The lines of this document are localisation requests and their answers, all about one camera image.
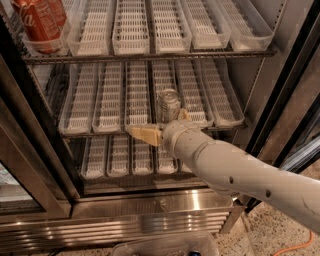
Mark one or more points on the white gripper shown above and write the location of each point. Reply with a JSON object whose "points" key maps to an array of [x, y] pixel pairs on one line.
{"points": [[174, 134]]}

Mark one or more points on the silver 7up can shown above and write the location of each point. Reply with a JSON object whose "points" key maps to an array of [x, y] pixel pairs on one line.
{"points": [[168, 106]]}

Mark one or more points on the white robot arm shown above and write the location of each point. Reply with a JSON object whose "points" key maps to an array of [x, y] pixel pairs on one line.
{"points": [[226, 169]]}

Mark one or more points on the stainless steel fridge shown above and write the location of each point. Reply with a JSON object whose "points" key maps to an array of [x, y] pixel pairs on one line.
{"points": [[61, 192]]}

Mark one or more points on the fridge door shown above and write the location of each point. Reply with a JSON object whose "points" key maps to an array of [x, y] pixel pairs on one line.
{"points": [[283, 110]]}

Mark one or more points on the red coca-cola can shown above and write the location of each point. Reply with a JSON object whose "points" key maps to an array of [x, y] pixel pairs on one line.
{"points": [[38, 20]]}

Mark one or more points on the clear tray with 7up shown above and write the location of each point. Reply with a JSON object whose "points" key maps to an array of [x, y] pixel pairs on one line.
{"points": [[163, 73]]}

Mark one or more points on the clear plastic bin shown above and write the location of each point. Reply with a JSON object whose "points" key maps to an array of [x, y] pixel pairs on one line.
{"points": [[199, 243]]}

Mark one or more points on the clear tray with cola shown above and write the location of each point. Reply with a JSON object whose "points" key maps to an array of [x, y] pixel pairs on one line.
{"points": [[43, 40]]}

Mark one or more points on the middle wire shelf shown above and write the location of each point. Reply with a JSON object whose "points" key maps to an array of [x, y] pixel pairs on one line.
{"points": [[80, 133]]}

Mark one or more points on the wire shelf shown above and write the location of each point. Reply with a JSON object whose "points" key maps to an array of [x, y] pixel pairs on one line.
{"points": [[80, 133], [34, 60]]}

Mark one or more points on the top wire shelf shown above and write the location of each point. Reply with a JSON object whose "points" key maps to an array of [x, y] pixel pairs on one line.
{"points": [[34, 60]]}

